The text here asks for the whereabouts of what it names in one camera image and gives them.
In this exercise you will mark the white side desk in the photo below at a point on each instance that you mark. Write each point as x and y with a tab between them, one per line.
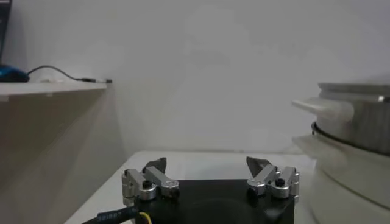
45	88

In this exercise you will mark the blue computer mouse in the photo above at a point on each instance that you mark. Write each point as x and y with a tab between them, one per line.
12	75

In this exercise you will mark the perforated steel steamer basket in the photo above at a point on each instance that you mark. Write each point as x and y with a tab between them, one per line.
365	128

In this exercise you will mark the black monitor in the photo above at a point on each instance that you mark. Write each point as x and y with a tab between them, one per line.
4	30

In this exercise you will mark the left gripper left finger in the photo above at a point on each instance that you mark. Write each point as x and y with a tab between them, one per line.
163	184

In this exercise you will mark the white electric cooker base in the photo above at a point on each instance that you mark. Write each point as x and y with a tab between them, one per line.
350	182

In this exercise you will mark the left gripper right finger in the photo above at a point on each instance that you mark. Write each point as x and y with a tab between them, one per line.
263	178

